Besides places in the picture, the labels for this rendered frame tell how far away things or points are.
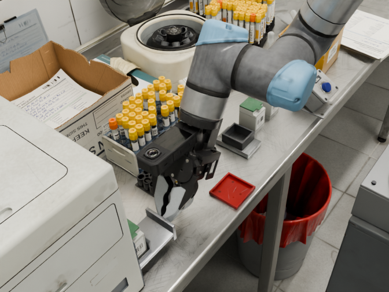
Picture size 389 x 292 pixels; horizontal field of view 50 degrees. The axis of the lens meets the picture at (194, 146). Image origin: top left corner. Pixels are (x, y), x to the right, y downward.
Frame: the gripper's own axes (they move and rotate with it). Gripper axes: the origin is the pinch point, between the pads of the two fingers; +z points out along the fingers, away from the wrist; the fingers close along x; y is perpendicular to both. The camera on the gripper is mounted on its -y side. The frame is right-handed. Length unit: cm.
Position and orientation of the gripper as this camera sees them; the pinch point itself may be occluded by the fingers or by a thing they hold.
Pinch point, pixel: (162, 218)
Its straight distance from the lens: 76.9
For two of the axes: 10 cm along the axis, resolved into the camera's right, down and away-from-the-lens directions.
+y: 5.7, -1.2, 8.2
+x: -7.8, -4.0, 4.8
